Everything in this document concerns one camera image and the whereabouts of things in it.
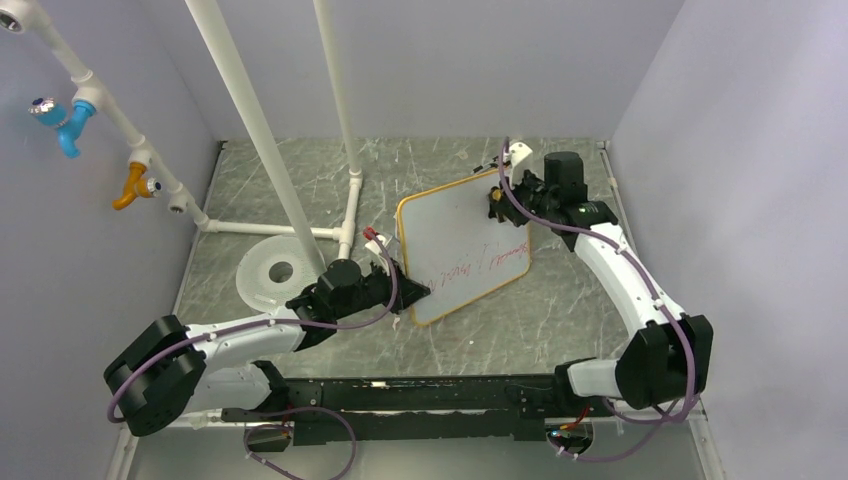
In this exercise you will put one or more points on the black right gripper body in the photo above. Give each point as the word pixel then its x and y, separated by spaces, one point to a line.
pixel 539 199

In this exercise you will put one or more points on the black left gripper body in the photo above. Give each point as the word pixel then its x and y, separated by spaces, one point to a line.
pixel 374 290

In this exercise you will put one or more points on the yellow black whiteboard eraser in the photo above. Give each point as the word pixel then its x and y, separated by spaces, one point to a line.
pixel 495 195

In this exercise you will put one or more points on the yellow framed whiteboard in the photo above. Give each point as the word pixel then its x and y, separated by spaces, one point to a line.
pixel 450 245

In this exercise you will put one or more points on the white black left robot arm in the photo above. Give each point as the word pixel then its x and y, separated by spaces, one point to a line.
pixel 171 368

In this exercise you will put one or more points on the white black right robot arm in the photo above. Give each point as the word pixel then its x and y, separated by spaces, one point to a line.
pixel 668 352

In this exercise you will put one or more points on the white perforated disc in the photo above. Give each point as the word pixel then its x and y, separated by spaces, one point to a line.
pixel 272 272

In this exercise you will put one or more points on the orange plastic faucet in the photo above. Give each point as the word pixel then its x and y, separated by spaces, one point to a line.
pixel 137 185

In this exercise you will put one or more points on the blue plastic faucet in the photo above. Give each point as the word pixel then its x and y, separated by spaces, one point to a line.
pixel 68 125

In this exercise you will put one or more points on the black wire board stand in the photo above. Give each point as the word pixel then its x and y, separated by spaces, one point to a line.
pixel 493 162

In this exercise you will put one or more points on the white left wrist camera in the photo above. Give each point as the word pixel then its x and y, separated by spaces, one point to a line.
pixel 379 245

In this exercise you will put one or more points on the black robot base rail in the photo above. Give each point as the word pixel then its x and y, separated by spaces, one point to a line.
pixel 521 407

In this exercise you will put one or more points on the white pvc pipe frame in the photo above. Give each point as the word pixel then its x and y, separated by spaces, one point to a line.
pixel 20 17

